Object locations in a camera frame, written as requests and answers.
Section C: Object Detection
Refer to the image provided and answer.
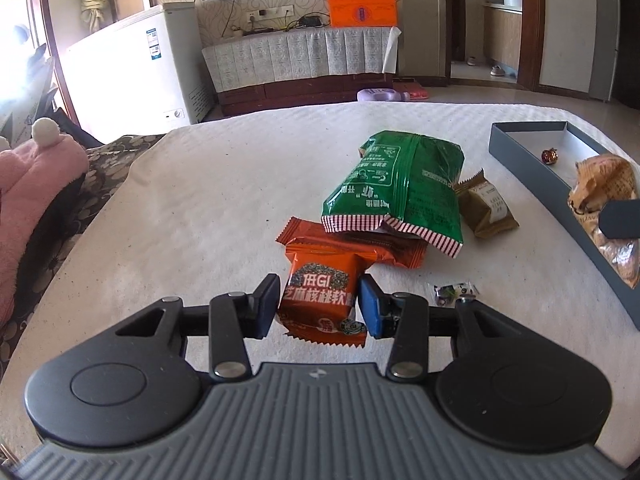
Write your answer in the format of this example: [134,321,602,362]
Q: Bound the beige pastry packet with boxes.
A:
[567,154,639,289]

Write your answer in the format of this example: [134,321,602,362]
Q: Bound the white quilted bed cover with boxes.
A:
[0,101,640,470]

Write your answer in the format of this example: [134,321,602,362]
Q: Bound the green snack bag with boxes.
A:
[321,130,464,258]

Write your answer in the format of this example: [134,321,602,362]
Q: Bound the grey refrigerator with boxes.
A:
[589,0,620,102]

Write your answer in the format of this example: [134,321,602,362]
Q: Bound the orange-red snack packet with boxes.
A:
[277,217,426,347]

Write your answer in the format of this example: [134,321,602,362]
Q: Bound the red floor mat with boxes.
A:
[393,78,430,102]

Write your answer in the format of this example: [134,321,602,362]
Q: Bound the purple detergent bottle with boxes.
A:
[357,88,410,102]

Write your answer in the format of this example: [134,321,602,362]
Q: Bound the pink plush hat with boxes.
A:
[1,117,89,323]

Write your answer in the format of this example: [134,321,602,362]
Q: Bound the TV cabinet with lace cloth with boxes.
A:
[203,26,401,116]

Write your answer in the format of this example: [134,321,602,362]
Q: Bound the small round wrapped candy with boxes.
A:
[540,148,559,166]

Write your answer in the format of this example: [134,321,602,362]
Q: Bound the brown pastry packet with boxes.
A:
[454,169,520,240]

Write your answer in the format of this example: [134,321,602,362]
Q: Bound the floral dark blanket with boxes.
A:
[1,134,162,372]

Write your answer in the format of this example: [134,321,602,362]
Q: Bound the white chest freezer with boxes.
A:
[60,2,214,144]

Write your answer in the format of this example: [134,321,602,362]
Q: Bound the small silver candy wrapper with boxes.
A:
[430,282,478,308]

